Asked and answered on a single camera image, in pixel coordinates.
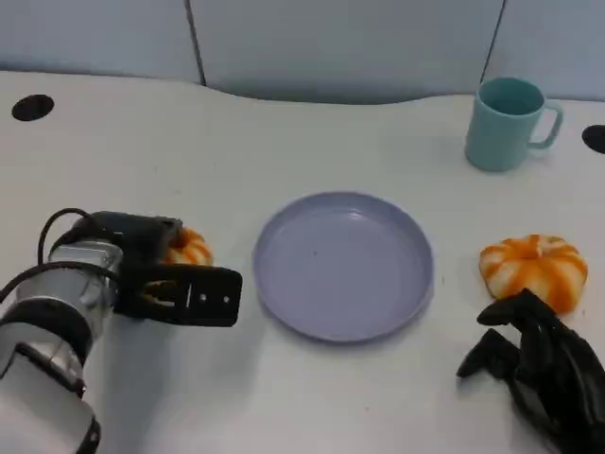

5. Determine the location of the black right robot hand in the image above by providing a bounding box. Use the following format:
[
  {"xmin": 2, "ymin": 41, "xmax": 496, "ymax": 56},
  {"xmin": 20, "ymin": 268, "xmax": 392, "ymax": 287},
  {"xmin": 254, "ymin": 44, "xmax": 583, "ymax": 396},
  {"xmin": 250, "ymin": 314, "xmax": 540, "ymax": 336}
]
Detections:
[{"xmin": 456, "ymin": 288, "xmax": 605, "ymax": 454}]

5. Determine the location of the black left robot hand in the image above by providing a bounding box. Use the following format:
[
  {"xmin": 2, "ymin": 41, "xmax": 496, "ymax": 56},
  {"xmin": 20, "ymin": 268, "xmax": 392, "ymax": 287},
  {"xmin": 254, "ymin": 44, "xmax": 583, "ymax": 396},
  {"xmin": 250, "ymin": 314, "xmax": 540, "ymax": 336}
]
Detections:
[{"xmin": 84, "ymin": 211, "xmax": 185, "ymax": 269}]

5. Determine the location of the orange white toy bread roll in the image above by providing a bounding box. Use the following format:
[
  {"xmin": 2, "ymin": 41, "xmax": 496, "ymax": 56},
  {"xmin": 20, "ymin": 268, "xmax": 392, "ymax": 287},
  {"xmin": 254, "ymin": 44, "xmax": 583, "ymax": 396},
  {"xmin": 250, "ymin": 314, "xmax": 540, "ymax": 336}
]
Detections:
[
  {"xmin": 159, "ymin": 228, "xmax": 215, "ymax": 267},
  {"xmin": 479, "ymin": 234, "xmax": 589, "ymax": 316}
]

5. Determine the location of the grey partition panel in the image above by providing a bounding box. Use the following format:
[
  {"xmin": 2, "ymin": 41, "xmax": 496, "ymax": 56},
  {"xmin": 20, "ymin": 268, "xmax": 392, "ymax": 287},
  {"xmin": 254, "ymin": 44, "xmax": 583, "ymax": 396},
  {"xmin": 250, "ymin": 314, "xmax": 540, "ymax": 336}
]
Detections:
[
  {"xmin": 188, "ymin": 0, "xmax": 505, "ymax": 105},
  {"xmin": 480, "ymin": 0, "xmax": 605, "ymax": 101},
  {"xmin": 0, "ymin": 0, "xmax": 204, "ymax": 87}
]

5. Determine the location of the lilac plate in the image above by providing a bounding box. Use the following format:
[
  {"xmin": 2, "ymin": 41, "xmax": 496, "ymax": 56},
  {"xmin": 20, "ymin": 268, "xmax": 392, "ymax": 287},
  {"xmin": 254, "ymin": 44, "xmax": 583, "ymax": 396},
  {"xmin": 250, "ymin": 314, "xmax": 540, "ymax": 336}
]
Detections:
[{"xmin": 251, "ymin": 190, "xmax": 435, "ymax": 344}]

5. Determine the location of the pale green mug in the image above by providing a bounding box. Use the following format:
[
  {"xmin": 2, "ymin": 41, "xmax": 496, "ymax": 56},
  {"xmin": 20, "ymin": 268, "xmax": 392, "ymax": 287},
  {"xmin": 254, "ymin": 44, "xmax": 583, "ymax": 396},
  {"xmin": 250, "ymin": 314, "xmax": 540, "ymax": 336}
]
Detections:
[{"xmin": 463, "ymin": 77, "xmax": 565, "ymax": 172}]

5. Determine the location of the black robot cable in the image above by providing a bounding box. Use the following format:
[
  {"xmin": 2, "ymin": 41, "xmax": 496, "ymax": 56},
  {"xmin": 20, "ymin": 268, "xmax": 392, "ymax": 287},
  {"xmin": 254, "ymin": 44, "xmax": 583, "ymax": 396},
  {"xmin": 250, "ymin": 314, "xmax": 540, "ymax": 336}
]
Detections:
[
  {"xmin": 37, "ymin": 206, "xmax": 103, "ymax": 267},
  {"xmin": 0, "ymin": 263, "xmax": 117, "ymax": 304}
]

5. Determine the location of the black table cable grommet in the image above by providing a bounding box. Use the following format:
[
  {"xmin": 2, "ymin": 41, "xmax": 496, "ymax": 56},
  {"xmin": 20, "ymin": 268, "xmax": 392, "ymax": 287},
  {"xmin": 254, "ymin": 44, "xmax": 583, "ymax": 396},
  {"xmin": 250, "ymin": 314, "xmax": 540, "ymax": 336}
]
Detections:
[
  {"xmin": 11, "ymin": 94, "xmax": 55, "ymax": 122},
  {"xmin": 581, "ymin": 125, "xmax": 605, "ymax": 153}
]

